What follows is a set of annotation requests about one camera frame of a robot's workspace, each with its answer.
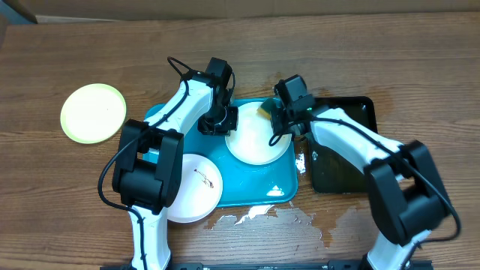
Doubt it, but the teal plastic tray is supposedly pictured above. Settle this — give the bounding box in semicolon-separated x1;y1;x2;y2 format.
140;97;299;209

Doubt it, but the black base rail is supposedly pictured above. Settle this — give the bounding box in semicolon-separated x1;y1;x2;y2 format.
99;259;434;270

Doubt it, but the yellow green rimmed plate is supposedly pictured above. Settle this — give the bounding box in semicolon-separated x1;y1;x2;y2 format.
60;83;127;144

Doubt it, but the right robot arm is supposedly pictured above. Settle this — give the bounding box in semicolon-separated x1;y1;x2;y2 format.
266;75;458;269

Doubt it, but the black water tray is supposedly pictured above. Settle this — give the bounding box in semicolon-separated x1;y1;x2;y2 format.
308;96;378;194

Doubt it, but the white plate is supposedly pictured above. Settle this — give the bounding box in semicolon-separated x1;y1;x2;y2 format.
225;101;292;165
168;154;224;224

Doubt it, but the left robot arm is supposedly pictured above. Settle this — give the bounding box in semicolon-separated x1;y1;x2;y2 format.
106;58;239;269

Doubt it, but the green yellow sponge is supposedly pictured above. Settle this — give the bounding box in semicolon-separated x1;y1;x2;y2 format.
256;98;277;120

